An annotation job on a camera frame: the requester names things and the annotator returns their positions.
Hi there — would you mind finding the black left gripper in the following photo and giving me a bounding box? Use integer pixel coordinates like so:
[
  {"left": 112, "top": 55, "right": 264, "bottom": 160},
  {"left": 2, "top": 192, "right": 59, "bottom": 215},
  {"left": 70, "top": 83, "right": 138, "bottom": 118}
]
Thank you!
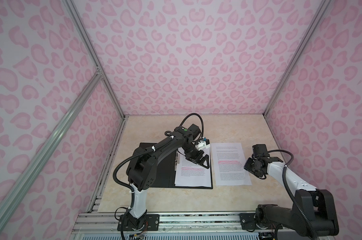
[{"left": 182, "top": 143, "right": 210, "bottom": 168}]

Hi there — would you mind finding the printed paper sheet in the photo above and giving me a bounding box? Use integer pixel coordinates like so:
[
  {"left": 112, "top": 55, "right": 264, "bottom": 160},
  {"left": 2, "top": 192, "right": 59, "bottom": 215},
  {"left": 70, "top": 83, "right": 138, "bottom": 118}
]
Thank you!
[
  {"left": 174, "top": 148, "right": 213, "bottom": 189},
  {"left": 211, "top": 143, "right": 252, "bottom": 186}
]

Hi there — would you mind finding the blue folder with black inside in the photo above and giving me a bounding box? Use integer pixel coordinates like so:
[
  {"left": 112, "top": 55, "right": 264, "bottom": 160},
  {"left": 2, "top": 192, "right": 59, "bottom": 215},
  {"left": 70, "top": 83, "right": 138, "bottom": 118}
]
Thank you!
[{"left": 152, "top": 151, "right": 202, "bottom": 189}]

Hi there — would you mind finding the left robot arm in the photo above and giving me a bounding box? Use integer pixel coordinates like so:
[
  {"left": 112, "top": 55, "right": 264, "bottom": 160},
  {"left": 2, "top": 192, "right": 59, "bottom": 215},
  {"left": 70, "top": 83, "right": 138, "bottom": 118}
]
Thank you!
[{"left": 112, "top": 124, "right": 210, "bottom": 231}]

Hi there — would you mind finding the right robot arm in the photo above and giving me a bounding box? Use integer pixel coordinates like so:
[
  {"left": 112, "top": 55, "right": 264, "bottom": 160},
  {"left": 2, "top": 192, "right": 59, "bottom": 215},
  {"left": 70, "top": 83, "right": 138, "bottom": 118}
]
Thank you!
[{"left": 244, "top": 144, "right": 339, "bottom": 240}]

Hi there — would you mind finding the silver folder clip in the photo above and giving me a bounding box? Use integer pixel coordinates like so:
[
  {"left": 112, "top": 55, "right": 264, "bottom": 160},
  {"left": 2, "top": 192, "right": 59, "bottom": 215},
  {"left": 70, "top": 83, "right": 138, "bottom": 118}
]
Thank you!
[{"left": 174, "top": 150, "right": 181, "bottom": 171}]

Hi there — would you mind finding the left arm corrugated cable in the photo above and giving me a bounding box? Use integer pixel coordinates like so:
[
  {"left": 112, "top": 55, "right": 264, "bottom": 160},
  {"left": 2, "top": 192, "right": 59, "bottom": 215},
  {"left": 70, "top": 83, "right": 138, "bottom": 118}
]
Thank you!
[{"left": 112, "top": 113, "right": 205, "bottom": 193}]

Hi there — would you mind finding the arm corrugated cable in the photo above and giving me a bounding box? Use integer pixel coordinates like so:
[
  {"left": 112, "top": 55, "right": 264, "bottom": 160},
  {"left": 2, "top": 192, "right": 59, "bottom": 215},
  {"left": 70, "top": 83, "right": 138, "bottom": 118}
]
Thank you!
[
  {"left": 267, "top": 149, "right": 318, "bottom": 240},
  {"left": 112, "top": 113, "right": 205, "bottom": 193}
]

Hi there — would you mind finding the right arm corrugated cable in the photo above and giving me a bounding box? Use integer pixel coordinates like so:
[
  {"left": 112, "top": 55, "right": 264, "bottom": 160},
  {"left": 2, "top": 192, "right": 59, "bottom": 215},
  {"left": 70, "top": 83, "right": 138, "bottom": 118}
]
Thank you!
[{"left": 267, "top": 149, "right": 318, "bottom": 240}]

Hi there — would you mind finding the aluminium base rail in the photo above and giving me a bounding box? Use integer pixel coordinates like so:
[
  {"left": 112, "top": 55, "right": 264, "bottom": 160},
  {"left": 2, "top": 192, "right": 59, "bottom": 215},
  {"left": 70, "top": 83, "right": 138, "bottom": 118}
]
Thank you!
[{"left": 72, "top": 209, "right": 332, "bottom": 240}]

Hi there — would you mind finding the aluminium corner post right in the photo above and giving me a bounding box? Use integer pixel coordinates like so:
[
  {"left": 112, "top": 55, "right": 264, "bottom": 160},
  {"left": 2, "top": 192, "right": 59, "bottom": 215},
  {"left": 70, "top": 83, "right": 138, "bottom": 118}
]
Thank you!
[{"left": 263, "top": 0, "right": 334, "bottom": 119}]

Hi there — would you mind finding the aluminium corner post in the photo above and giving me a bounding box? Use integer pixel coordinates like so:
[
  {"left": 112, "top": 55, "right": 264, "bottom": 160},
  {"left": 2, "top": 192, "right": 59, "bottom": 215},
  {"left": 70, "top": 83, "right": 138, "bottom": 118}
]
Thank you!
[
  {"left": 62, "top": 0, "right": 125, "bottom": 119},
  {"left": 263, "top": 0, "right": 334, "bottom": 119}
]

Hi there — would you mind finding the aluminium corner post left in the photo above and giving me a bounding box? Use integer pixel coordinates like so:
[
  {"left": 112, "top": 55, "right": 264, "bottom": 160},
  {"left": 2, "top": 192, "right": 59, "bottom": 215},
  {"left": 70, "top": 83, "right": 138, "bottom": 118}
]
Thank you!
[{"left": 62, "top": 0, "right": 125, "bottom": 119}]

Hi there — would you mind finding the aluminium diagonal wall bar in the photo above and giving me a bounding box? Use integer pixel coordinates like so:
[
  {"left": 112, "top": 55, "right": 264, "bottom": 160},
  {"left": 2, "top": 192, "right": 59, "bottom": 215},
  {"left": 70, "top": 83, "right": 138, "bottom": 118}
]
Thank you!
[{"left": 0, "top": 73, "right": 102, "bottom": 233}]

